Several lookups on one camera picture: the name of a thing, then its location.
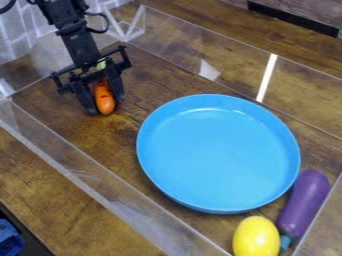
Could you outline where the blue round plate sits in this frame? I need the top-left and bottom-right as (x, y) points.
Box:
(137, 94), (301, 214)

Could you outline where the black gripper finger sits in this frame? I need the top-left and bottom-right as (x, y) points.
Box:
(71, 81), (99, 115)
(106, 66), (125, 103)

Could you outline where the clear acrylic enclosure wall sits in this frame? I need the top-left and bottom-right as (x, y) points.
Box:
(0, 0), (342, 256)

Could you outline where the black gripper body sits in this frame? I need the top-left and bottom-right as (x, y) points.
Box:
(35, 0), (131, 94)

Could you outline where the orange toy carrot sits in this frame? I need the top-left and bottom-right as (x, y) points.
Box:
(94, 78), (117, 115)

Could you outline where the yellow toy lemon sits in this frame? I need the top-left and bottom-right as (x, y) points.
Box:
(233, 216), (281, 256)

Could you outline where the blue object at corner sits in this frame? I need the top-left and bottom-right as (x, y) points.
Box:
(0, 219), (24, 256)

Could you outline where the purple toy eggplant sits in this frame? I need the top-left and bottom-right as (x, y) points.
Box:
(277, 169), (330, 252)

